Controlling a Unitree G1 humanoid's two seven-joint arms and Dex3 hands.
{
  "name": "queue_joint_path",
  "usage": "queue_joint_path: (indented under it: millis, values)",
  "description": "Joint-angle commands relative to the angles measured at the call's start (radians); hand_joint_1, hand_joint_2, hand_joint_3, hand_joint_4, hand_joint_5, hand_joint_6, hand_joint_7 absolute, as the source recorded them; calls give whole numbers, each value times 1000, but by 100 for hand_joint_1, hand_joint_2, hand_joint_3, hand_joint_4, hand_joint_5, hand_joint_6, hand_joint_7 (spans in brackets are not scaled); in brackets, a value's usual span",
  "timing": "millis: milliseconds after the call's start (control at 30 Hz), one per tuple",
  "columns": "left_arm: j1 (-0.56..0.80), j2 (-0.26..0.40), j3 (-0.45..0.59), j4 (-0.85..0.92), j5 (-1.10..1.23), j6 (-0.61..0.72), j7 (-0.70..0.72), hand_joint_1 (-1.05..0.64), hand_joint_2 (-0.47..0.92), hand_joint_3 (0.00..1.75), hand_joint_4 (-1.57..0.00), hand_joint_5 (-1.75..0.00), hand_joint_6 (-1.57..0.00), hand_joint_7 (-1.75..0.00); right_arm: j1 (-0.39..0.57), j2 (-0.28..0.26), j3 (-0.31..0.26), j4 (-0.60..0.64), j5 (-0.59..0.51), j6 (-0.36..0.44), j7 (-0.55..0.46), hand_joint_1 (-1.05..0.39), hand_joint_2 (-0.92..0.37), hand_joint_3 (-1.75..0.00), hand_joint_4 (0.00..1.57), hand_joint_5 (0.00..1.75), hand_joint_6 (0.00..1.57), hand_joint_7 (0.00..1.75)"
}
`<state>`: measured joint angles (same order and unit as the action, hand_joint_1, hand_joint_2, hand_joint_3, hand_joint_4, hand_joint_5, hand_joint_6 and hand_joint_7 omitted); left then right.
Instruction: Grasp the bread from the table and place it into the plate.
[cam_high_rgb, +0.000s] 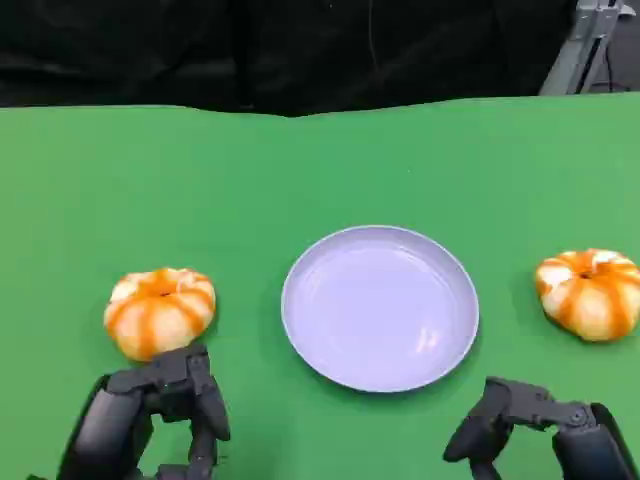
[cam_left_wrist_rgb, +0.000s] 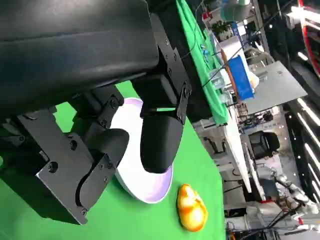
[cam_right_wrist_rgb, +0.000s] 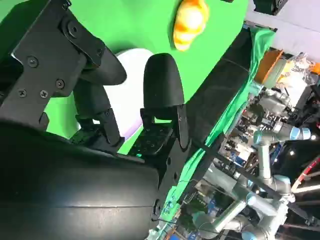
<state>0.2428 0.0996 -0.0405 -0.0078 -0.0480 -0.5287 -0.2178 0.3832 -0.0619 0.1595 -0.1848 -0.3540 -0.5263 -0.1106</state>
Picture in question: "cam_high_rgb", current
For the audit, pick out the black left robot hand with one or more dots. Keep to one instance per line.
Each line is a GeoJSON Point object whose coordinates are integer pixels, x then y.
{"type": "Point", "coordinates": [110, 420]}

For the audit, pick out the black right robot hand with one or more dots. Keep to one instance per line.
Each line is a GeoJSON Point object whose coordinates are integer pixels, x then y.
{"type": "Point", "coordinates": [580, 440]}

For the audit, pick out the orange and white bread roll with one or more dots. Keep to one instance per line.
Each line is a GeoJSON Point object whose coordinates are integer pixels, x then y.
{"type": "Point", "coordinates": [592, 300]}
{"type": "Point", "coordinates": [160, 320]}

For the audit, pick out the lilac plate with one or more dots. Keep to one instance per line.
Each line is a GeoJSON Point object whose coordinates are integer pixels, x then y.
{"type": "Point", "coordinates": [380, 310]}

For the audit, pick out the green table cloth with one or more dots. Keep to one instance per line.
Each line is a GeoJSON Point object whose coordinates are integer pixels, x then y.
{"type": "Point", "coordinates": [250, 190]}

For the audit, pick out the black backdrop curtain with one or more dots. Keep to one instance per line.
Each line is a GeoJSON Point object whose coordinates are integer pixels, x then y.
{"type": "Point", "coordinates": [200, 50]}

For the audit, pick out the grey metal stand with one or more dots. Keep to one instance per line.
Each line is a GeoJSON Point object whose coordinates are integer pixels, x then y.
{"type": "Point", "coordinates": [575, 50]}

